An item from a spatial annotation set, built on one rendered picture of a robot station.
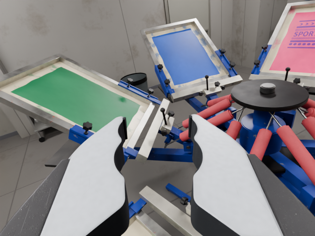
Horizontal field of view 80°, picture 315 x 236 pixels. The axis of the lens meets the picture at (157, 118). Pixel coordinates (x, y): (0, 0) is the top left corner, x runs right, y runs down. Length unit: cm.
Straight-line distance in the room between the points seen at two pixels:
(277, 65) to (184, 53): 74
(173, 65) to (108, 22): 265
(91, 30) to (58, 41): 63
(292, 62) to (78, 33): 342
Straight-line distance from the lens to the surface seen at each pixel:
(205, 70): 171
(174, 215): 82
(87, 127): 92
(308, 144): 122
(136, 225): 94
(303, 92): 102
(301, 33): 200
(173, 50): 183
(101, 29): 414
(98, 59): 418
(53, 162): 149
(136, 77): 395
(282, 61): 181
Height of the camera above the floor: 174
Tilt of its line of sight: 31 degrees down
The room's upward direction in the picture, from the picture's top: 11 degrees counter-clockwise
